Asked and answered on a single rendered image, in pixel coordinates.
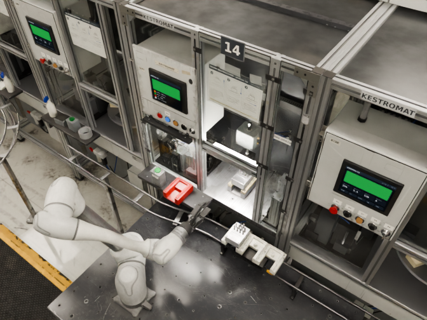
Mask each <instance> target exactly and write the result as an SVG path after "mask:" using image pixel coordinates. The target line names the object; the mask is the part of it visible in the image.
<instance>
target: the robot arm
mask: <svg viewBox="0 0 427 320"><path fill-rule="evenodd" d="M210 201H211V199H209V198H207V197H206V198H205V199H204V201H203V202H202V203H201V204H199V203H198V204H197V205H196V207H195V208H194V209H193V210H192V212H191V213H190V214H188V217H189V218H188V220H187V221H186V222H182V223H181V224H180V225H179V226H176V228H174V230H173V231H171V233H169V235H167V236H165V237H163V238H162V239H146V240H145V241H144V240H143V238H142V237H141V236H140V235H139V234H138V233H136V232H127V233H126V234H121V233H120V232H119V231H117V230H116V229H115V228H114V227H113V226H112V225H110V224H109V223H108V222H106V221H105V220H104V219H103V218H102V217H101V216H99V215H98V214H97V213H96V212H94V211H93V210H92V209H91V208H90V207H89V206H87V205H86V203H85V199H84V198H83V196H82V195H81V193H80V191H79V189H78V186H77V184H76V182H75V181H74V180H73V179H71V178H69V177H60V178H58V179H56V180H55V181H54V182H53V183H52V184H51V185H50V187H49V189H48V191H47V193H46V197H45V200H44V210H43V211H40V212H38V213H37V214H36V215H35V216H34V219H33V228H34V229H35V230H36V231H37V232H39V233H41V234H43V235H45V236H48V237H52V238H55V239H62V240H72V241H101V242H102V243H103V244H105V245H106V246H107V247H108V248H110V252H111V255H112V256H113V258H114V259H115V261H116V263H117V264H118V271H117V273H116V277H115V286H116V290H117V292H118V295H117V296H115V297H114V299H113V300H114V302H115V303H118V304H120V306H122V307H123V308H124V309H126V310H127V311H128V312H129V313H130V314H131V315H132V316H133V317H134V318H136V317H137V316H138V315H139V312H140V311H141V310H142V309H143V308H145V309H147V310H151V309H152V306H151V304H150V303H149V301H150V299H152V298H153V297H155V296H156V292H155V291H153V290H150V289H149V288H148V287H147V286H146V272H145V264H146V259H149V260H152V261H155V262H156V263H158V264H160V265H163V264H165V263H167V262H169V261H170V260H171V259H172V258H173V257H174V256H175V255H176V254H177V253H178V251H179V250H180V248H181V246H182V245H183V244H184V243H185V242H186V241H187V239H188V238H189V235H190V234H191V233H192V232H193V231H194V229H195V228H197V226H199V224H201V223H202V222H203V221H202V220H203V218H204V217H205V216H206V215H207V214H208V213H209V211H210V210H211V209H210V208H208V207H206V208H205V209H204V210H203V211H202V212H201V213H200V211H201V210H202V208H204V207H205V206H206V205H207V204H208V203H209V202H210ZM199 213H200V215H199V216H198V214H199ZM197 216H198V218H197Z"/></svg>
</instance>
